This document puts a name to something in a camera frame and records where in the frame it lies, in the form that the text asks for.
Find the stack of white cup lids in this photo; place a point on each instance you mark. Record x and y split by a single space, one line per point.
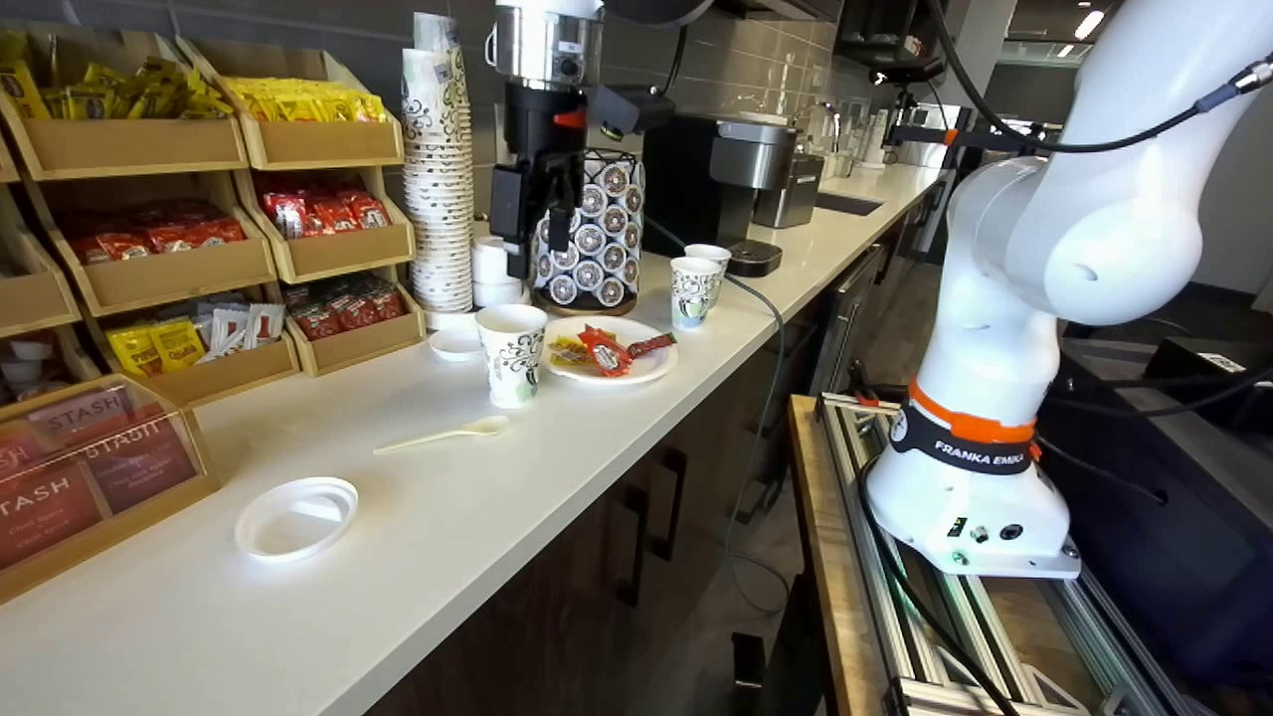
495 286

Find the red sauce packets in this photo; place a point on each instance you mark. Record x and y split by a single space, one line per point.
606 351

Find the tall stack of paper cups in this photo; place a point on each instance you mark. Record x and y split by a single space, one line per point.
441 186

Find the green yellow tea packets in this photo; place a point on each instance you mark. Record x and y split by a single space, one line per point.
132 95

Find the pale plastic stirrer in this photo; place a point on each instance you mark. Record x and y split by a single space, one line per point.
484 429

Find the yellow and white packets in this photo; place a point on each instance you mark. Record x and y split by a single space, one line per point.
162 344

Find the yellow sauce packet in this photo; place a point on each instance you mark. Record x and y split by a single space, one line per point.
567 356

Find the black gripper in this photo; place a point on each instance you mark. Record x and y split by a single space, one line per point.
537 124

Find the red Stash tea box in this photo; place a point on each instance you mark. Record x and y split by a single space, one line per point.
92 481

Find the coffee pod carousel holder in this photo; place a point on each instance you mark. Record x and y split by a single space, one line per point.
610 242

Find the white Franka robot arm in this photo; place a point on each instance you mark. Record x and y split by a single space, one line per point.
1117 224

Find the bright yellow sugar packets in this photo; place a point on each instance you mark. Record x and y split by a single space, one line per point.
303 103

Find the patterned paper coffee cup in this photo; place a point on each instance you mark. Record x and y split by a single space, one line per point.
512 364
695 302
714 255

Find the black counter mat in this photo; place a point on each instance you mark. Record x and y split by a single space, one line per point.
848 206

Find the wooden condiment organizer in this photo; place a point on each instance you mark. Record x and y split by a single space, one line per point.
132 144
34 302

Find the wooden robot table with rails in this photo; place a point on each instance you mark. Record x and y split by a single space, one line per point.
828 570

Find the large white plastic lid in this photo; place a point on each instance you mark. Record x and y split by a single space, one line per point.
297 519

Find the Keurig coffee maker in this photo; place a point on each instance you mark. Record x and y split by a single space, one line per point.
679 182

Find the white paper plate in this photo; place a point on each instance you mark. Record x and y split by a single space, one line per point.
637 373

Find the dark counter cabinet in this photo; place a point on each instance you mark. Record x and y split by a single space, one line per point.
581 621

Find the clear glassware group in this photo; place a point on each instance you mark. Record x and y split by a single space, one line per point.
878 140

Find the black equipment cover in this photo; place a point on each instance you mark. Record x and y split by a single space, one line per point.
1167 533

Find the black camera stand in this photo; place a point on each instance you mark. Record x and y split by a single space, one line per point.
948 173

